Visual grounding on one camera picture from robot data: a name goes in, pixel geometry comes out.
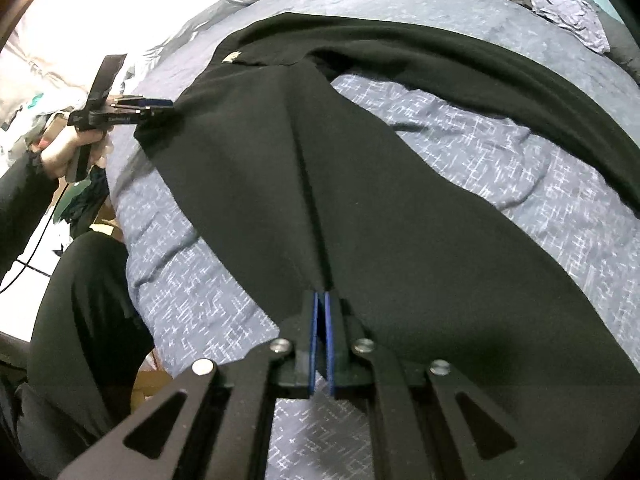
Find person's leg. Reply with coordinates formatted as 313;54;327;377
0;232;156;480

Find person's left forearm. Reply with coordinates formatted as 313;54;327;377
0;152;61;286

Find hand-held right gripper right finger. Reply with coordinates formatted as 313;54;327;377
324;291;583;480

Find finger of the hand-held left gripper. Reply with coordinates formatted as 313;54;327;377
112;95;175;111
135;108;178;124

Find bed with blue sheet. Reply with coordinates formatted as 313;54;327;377
102;0;640;480

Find white plastic bag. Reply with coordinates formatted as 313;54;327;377
0;10;116;128

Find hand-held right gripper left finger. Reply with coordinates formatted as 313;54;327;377
57;291;321;480

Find light grey bed cover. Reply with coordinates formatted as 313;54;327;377
112;0;311;86

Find black pants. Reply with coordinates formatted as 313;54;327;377
134;12;640;480

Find purple checked shorts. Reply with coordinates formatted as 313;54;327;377
529;0;611;55

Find person's left hand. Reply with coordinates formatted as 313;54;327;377
39;127;112;181

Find black cable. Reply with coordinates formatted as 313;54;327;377
0;175;71;293

